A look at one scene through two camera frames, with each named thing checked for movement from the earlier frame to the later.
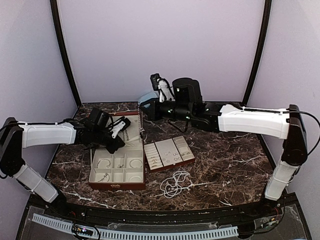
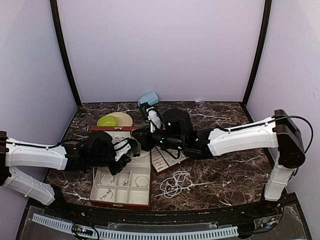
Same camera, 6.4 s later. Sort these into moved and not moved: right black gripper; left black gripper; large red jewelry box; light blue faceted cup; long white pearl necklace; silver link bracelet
Moved: left black gripper; large red jewelry box; right black gripper; silver link bracelet
Not moved: long white pearl necklace; light blue faceted cup
